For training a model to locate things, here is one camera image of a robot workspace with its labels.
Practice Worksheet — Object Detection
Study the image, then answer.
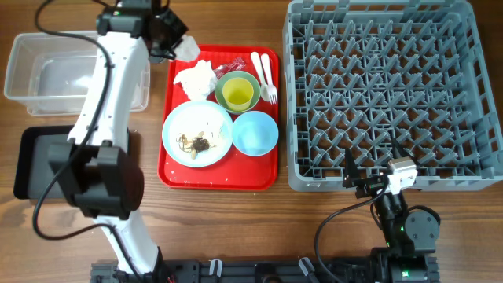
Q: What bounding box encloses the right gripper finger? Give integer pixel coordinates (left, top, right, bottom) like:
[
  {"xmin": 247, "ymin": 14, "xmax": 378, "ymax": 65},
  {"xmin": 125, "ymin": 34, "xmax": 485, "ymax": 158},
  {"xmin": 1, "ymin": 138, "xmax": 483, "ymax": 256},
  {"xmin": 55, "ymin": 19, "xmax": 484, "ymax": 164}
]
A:
[
  {"xmin": 345, "ymin": 148, "xmax": 359, "ymax": 179},
  {"xmin": 391, "ymin": 138, "xmax": 412, "ymax": 159}
]

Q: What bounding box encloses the white napkin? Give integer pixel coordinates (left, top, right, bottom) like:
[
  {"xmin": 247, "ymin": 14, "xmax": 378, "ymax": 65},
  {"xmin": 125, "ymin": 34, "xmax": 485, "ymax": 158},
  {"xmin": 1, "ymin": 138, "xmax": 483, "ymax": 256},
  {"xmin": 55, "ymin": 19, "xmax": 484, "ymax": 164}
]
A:
[{"xmin": 173, "ymin": 35, "xmax": 218, "ymax": 101}]

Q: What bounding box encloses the red snack wrapper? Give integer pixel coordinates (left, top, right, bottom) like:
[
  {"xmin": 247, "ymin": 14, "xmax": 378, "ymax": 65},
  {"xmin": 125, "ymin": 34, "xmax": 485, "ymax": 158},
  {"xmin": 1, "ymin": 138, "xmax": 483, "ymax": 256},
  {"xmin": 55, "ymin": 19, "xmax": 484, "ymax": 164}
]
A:
[{"xmin": 213, "ymin": 57, "xmax": 246, "ymax": 79}]

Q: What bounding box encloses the green bowl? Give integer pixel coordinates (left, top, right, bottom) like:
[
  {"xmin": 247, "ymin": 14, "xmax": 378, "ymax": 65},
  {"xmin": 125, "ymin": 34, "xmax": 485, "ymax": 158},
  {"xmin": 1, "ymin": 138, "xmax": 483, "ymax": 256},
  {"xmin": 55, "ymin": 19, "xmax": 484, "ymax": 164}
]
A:
[{"xmin": 215, "ymin": 71, "xmax": 260, "ymax": 115}]

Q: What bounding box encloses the yellow plastic cup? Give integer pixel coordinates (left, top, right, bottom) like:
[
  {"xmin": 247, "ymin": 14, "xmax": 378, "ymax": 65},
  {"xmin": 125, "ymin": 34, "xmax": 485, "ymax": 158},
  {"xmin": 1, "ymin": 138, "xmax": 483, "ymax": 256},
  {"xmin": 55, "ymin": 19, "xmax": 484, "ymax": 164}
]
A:
[{"xmin": 222, "ymin": 78, "xmax": 254, "ymax": 112}]

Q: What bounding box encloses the light blue bowl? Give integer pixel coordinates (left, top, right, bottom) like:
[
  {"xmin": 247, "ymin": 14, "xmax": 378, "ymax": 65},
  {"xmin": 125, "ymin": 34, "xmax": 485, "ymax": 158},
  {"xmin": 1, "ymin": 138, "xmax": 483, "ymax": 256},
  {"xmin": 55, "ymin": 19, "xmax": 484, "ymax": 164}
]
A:
[{"xmin": 232, "ymin": 111, "xmax": 279, "ymax": 157}]

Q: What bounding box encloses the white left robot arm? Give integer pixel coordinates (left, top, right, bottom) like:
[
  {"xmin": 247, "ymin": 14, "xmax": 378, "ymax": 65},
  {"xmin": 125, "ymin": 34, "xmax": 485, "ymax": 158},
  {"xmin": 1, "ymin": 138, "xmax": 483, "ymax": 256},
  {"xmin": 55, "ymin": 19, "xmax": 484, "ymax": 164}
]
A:
[{"xmin": 49, "ymin": 1, "xmax": 200, "ymax": 282}]

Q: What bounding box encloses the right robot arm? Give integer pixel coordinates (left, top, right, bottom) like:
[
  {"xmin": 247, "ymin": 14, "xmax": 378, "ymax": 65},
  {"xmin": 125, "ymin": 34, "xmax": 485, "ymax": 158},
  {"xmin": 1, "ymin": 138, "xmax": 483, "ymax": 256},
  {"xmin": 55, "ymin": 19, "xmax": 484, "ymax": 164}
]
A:
[{"xmin": 343, "ymin": 139, "xmax": 441, "ymax": 282}]

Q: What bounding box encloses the grey dishwasher rack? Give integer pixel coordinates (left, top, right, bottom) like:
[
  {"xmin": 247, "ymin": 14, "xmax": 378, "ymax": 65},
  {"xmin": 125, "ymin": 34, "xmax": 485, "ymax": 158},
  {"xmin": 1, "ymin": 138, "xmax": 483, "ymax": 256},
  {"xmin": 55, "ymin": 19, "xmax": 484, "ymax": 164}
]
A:
[{"xmin": 283, "ymin": 1, "xmax": 502, "ymax": 192}]

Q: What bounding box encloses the light blue plate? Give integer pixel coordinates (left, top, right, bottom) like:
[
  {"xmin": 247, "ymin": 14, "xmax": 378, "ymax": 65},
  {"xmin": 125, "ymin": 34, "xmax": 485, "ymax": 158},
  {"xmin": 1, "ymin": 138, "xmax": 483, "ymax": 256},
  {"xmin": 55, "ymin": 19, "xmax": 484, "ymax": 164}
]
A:
[{"xmin": 162, "ymin": 101, "xmax": 233, "ymax": 168}]

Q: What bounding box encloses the red plastic tray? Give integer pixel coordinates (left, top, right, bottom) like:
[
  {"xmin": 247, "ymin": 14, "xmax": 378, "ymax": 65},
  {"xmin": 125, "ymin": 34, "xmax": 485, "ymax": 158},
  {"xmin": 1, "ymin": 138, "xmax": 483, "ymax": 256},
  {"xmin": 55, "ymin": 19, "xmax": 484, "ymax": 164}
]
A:
[{"xmin": 157, "ymin": 45, "xmax": 281, "ymax": 191}]

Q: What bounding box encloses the white plastic fork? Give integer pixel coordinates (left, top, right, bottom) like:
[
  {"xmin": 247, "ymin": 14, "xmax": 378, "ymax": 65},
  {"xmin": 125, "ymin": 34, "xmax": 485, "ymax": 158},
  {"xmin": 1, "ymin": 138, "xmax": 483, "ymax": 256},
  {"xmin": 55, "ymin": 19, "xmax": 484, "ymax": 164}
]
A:
[{"xmin": 260, "ymin": 53, "xmax": 278, "ymax": 105}]

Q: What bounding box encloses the white plastic spoon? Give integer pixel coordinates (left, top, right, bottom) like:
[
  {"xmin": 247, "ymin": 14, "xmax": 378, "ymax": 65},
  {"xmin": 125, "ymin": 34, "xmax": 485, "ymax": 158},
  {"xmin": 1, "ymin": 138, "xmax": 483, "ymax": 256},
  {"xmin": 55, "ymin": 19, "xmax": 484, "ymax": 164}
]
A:
[{"xmin": 251, "ymin": 52, "xmax": 270, "ymax": 102}]

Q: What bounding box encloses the clear plastic bin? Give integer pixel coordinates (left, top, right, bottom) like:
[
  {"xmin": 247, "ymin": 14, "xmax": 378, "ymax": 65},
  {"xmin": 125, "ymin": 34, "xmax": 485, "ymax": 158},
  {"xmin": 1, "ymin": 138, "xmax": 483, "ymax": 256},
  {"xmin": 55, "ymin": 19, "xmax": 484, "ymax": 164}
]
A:
[{"xmin": 3, "ymin": 31, "xmax": 151, "ymax": 117}]

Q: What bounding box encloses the black tray bin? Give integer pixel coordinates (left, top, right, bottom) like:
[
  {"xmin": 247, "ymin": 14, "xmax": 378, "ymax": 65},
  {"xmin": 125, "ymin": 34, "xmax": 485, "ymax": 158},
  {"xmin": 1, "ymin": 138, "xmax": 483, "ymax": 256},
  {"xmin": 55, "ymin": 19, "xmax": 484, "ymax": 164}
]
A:
[{"xmin": 13, "ymin": 126, "xmax": 144, "ymax": 211}]

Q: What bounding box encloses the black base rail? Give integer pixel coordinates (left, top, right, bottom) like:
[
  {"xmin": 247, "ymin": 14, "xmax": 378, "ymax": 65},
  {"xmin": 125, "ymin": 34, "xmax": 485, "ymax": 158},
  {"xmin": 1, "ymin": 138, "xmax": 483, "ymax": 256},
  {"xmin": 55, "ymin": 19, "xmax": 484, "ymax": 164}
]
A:
[{"xmin": 90, "ymin": 255, "xmax": 440, "ymax": 283}]

